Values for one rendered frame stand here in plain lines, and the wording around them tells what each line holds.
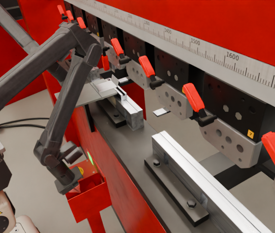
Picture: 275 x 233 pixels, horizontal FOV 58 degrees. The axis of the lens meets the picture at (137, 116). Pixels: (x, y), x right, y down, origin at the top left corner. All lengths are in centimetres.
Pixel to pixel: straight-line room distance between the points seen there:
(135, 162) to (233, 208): 40
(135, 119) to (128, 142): 11
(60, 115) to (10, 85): 18
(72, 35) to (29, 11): 118
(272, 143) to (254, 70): 12
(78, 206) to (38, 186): 125
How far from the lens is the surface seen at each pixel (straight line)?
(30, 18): 195
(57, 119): 83
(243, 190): 206
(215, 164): 96
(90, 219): 126
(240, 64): 46
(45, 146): 84
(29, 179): 237
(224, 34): 47
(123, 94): 117
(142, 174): 93
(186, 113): 63
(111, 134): 112
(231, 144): 54
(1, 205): 112
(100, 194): 105
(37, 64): 75
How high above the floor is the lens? 157
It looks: 35 degrees down
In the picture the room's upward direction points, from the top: 6 degrees counter-clockwise
